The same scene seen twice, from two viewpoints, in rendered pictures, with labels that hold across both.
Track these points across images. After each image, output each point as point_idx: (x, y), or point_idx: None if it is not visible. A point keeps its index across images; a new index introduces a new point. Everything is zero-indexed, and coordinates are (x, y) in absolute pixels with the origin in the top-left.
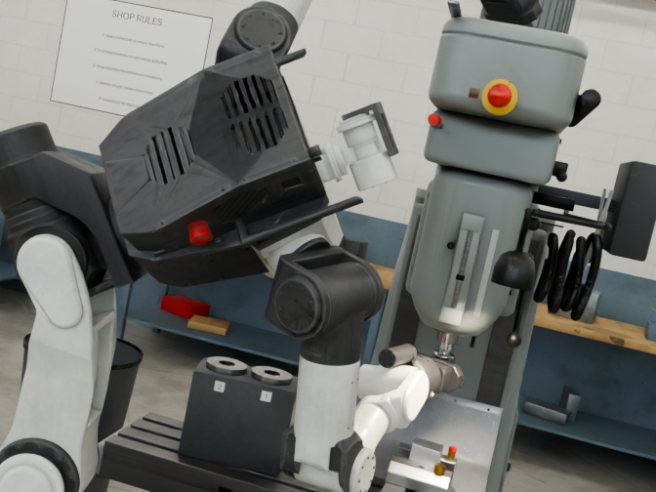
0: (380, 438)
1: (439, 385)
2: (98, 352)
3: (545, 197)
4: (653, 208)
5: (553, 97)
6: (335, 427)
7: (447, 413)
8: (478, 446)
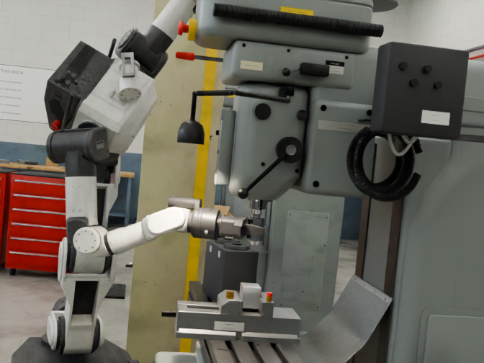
0: (132, 238)
1: (214, 227)
2: (105, 202)
3: (280, 90)
4: (384, 81)
5: (200, 17)
6: (67, 209)
7: (366, 301)
8: (367, 328)
